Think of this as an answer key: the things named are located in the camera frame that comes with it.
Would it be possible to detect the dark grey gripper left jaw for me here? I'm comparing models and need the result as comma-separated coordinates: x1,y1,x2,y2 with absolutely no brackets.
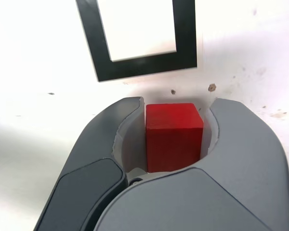
34,96,145,231

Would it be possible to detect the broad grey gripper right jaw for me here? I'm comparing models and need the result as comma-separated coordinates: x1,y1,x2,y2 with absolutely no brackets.
93,97,289,231

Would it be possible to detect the red cube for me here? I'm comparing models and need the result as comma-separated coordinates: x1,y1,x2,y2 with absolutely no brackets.
145,103,205,173

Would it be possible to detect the black tape square outline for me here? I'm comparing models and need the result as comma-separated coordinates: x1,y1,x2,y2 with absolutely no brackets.
75,0,198,83

